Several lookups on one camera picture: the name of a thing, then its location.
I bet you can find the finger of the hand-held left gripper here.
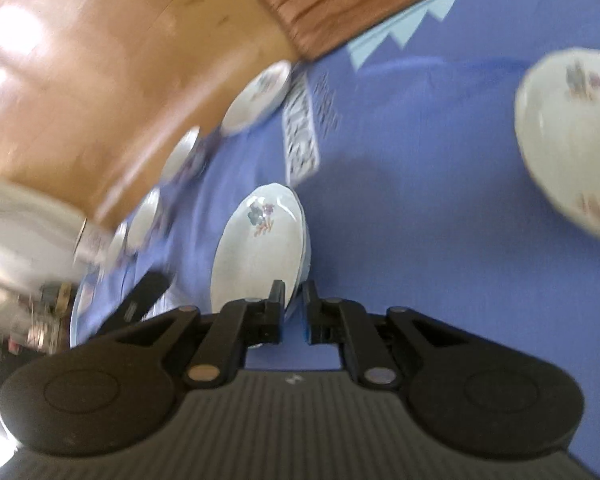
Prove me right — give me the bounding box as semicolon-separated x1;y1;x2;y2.
97;272;177;338

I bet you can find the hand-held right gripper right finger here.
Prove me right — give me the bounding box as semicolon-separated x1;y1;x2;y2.
302;280;486;392

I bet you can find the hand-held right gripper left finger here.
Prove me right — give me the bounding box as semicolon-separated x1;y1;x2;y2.
100;280;287;392

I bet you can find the white oval floral plate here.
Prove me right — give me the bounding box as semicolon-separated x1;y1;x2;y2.
211;182;312;350

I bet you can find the white floral deep plate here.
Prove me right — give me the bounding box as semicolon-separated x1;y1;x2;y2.
514;47;600;241

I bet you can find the white bowl with red print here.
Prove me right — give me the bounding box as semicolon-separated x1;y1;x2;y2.
105;222;131;271
159;127;208;186
126;187;168;253

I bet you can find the blue printed blanket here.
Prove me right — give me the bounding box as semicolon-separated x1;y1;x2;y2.
70;0;600;480

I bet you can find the brown cardboard sheet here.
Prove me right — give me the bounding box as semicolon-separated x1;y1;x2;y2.
0;0;301;226

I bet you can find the brown cushion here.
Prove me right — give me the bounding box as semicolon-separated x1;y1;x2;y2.
225;0;513;63

